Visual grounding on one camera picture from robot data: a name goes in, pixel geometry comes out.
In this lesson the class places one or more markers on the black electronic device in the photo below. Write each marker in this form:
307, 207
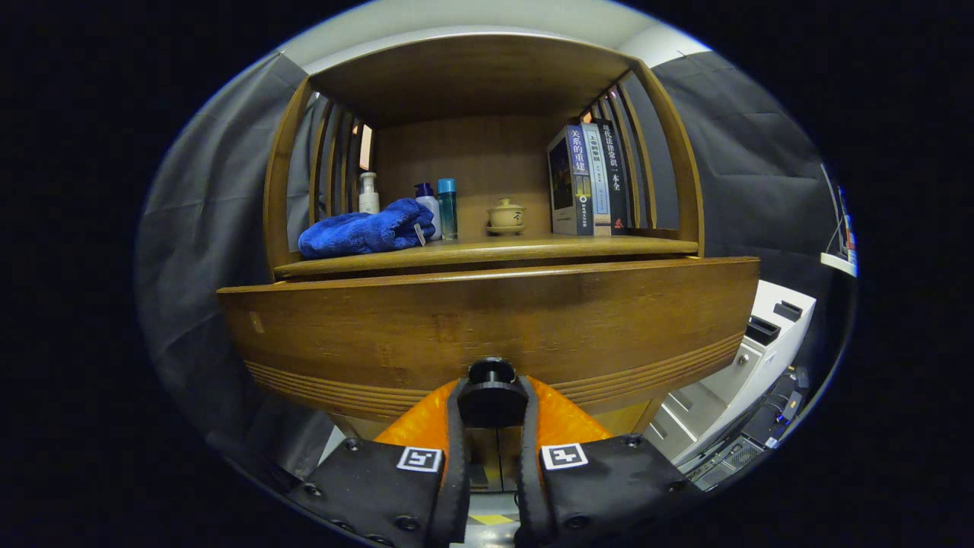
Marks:
776, 411

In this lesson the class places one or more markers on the beige lidded teacup with saucer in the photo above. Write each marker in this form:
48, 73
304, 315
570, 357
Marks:
507, 217

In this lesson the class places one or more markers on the white side table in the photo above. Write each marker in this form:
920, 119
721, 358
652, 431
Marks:
837, 262

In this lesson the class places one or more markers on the white pump bottle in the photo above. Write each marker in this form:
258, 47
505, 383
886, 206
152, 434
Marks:
369, 199

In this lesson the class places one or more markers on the wooden countertop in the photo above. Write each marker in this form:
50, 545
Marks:
533, 247

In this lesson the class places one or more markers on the white drawer unit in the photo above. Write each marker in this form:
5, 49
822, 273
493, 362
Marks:
715, 380

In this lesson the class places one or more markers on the blue spine book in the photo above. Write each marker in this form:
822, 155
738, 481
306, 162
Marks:
582, 183

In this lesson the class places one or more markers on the wooden cabinet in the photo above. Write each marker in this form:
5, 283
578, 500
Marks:
472, 160

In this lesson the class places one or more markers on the grey metal equipment box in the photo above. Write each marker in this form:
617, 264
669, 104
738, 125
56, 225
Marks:
723, 460

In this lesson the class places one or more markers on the pale spine book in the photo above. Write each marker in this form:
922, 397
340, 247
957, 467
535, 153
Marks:
599, 179

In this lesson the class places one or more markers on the teal clear bottle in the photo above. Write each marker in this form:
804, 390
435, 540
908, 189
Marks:
448, 213

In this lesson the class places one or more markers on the white lotion bottle blue cap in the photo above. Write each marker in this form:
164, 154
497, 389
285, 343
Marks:
431, 209

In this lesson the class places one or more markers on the black spine book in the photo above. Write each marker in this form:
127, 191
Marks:
615, 171

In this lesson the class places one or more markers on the blue towel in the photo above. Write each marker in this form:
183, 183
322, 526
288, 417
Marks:
358, 232

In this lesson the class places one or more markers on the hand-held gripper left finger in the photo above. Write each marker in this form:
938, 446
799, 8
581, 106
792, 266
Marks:
459, 472

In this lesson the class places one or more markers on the wooden drawer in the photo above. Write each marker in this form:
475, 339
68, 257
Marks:
487, 320

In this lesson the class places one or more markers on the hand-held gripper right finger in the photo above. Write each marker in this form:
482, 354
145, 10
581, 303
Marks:
529, 479

